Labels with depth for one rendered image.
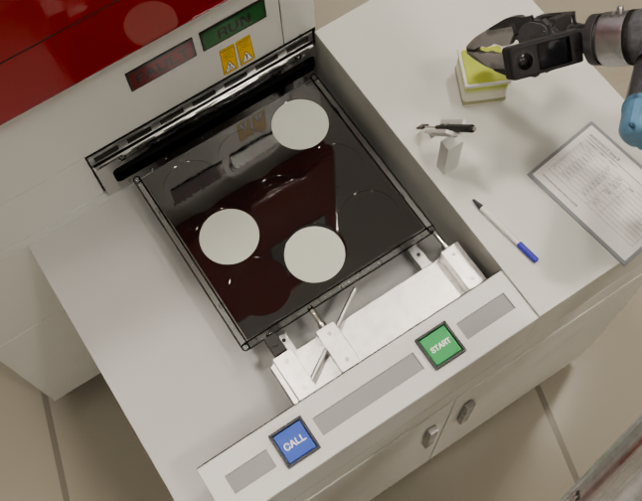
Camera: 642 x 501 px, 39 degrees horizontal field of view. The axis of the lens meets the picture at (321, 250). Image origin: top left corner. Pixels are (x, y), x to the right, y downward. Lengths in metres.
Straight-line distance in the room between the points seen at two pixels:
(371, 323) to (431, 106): 0.37
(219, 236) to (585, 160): 0.61
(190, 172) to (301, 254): 0.25
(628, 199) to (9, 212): 1.00
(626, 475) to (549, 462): 1.34
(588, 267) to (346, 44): 0.56
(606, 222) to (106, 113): 0.80
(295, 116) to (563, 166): 0.46
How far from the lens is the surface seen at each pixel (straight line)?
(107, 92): 1.45
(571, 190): 1.51
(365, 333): 1.48
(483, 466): 2.34
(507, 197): 1.49
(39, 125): 1.44
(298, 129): 1.61
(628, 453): 1.04
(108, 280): 1.63
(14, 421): 2.50
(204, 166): 1.59
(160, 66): 1.46
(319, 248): 1.51
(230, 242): 1.52
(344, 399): 1.37
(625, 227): 1.51
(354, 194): 1.55
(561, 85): 1.61
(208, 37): 1.47
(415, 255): 1.56
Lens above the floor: 2.29
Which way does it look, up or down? 68 degrees down
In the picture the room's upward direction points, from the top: 5 degrees counter-clockwise
